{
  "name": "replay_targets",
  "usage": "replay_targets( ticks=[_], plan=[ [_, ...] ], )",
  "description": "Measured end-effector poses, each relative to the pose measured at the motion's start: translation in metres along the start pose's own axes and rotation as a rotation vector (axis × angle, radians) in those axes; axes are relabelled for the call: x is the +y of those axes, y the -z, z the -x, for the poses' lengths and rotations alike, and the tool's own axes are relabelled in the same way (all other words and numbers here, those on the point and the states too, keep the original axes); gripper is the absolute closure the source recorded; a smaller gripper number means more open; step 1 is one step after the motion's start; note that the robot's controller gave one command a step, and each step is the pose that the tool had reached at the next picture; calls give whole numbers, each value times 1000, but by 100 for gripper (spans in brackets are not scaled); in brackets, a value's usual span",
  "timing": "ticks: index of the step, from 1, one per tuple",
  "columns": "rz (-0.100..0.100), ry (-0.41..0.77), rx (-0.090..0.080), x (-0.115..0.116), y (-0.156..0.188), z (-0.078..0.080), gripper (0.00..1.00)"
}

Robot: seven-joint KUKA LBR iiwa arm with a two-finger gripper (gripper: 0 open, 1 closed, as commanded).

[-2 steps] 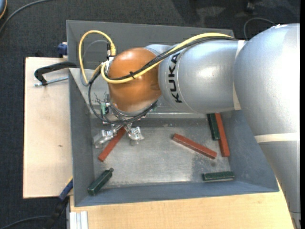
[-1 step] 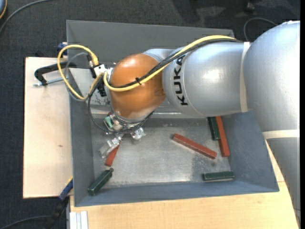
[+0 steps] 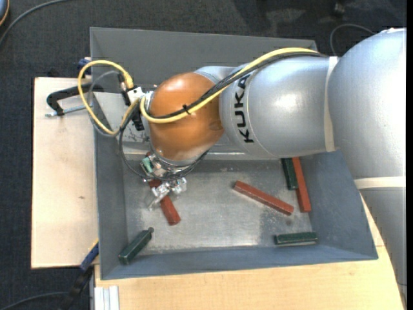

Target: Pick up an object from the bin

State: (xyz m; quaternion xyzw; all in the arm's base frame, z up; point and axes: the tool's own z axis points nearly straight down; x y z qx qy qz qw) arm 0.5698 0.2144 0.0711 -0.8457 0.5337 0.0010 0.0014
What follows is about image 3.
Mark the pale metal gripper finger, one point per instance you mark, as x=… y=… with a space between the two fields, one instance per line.
x=179 y=186
x=158 y=192

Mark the red-brown flat block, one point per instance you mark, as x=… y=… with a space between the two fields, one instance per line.
x=303 y=192
x=263 y=198
x=170 y=212

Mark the grey metal bin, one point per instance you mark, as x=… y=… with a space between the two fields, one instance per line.
x=222 y=205

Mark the dark green flat block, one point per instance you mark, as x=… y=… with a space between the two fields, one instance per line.
x=295 y=238
x=289 y=174
x=135 y=246

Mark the pale wood flat board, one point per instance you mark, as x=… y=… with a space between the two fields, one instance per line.
x=63 y=179

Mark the black cylinder on white bracket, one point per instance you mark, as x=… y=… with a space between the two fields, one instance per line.
x=134 y=94

